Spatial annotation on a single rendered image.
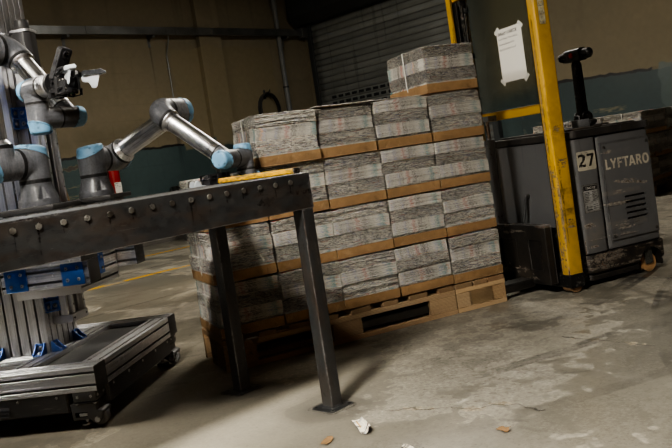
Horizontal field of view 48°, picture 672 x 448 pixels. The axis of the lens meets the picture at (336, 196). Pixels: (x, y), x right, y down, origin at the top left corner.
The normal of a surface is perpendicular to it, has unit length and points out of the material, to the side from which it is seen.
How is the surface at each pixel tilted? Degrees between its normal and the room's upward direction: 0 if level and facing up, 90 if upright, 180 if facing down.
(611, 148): 90
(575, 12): 90
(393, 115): 90
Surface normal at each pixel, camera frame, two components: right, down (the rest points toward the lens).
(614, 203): 0.39, -0.01
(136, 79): 0.70, -0.07
